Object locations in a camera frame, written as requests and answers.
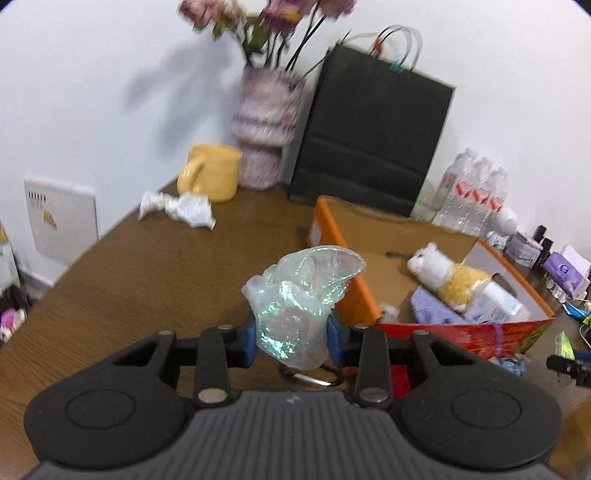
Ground white and yellow plush toy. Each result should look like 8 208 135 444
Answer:
406 242 492 315

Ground purple tissue pack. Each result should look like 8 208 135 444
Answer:
542 244 591 297

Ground black paper bag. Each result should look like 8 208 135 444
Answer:
288 25 458 219

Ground clear water bottle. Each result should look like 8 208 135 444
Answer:
475 168 509 236
435 148 477 227
455 157 494 232

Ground dried pink flowers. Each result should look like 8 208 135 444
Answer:
178 0 358 72

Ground iridescent plastic wrap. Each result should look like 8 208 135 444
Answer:
241 246 366 371

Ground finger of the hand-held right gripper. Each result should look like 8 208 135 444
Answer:
546 353 591 387

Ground pile of colourful trinkets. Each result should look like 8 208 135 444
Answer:
0 222 29 343

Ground yellow mug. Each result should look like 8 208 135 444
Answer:
177 144 243 203

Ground purple ribbed vase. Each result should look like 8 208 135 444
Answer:
231 65 306 190

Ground crumpled white tissue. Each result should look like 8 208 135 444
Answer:
137 191 180 221
177 193 217 230

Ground green packet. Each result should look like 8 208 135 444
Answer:
555 331 576 361

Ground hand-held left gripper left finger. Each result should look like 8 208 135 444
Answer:
111 318 257 408

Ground silver carabiner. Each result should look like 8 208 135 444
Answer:
278 364 345 387

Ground purple drawstring pouch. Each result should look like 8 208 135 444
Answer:
410 286 467 325

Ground white plastic bottle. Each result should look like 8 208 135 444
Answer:
464 279 532 324

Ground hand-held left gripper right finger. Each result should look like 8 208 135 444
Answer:
326 314 478 408

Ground green drinking glass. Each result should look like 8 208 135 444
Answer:
412 182 439 220

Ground black cosmetic tubes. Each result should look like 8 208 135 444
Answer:
534 224 556 268

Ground orange cardboard box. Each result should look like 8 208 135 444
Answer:
307 195 555 370

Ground grey tin box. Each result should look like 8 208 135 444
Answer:
505 232 543 269

